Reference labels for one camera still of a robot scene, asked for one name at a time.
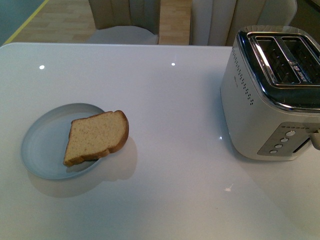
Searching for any slice of brown bread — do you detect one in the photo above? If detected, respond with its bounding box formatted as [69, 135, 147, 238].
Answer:
[63, 110, 129, 167]

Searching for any light blue round plate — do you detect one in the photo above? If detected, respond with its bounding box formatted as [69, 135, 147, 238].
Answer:
[20, 103, 104, 180]

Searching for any beige chair left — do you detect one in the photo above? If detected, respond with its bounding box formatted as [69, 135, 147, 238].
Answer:
[87, 0, 161, 45]

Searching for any beige chair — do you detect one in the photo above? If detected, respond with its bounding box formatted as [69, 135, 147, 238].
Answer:
[189, 0, 298, 46]
[87, 0, 161, 45]

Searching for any beige chair right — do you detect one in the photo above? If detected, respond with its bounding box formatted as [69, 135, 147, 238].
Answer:
[189, 0, 298, 46]

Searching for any white two-slot toaster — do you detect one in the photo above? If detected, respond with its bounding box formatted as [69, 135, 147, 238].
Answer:
[220, 25, 320, 161]

